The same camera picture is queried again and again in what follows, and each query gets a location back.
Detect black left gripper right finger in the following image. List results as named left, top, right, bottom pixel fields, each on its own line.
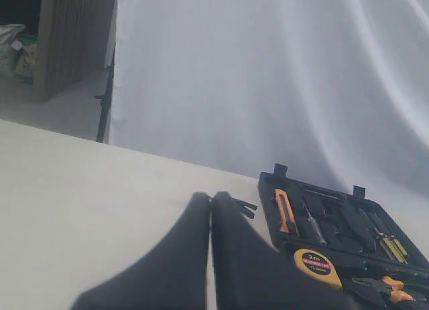
left=211, top=191, right=359, bottom=309

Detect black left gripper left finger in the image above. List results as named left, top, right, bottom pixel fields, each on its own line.
left=72, top=192, right=210, bottom=309

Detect black tool case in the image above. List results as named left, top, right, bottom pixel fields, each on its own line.
left=258, top=164, right=428, bottom=309

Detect yellow tape measure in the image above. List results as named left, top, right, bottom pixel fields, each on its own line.
left=294, top=248, right=343, bottom=289

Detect orange utility knife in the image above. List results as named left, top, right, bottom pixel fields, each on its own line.
left=275, top=189, right=298, bottom=236

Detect yellow black precision screwdriver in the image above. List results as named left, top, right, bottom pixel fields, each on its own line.
left=368, top=212, right=402, bottom=262

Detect black backdrop stand pole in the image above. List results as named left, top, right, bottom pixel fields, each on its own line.
left=95, top=50, right=115, bottom=143

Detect white backdrop cloth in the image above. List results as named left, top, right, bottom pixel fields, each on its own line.
left=110, top=0, right=428, bottom=217

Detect green printed sack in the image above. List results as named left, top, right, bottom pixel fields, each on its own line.
left=15, top=33, right=38, bottom=82

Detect wooden slatted cabinet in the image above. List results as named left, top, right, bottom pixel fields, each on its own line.
left=33, top=0, right=115, bottom=100

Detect white sack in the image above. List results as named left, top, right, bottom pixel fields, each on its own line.
left=1, top=23, right=25, bottom=76

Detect orange handled pliers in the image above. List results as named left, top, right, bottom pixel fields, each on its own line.
left=351, top=276, right=416, bottom=305

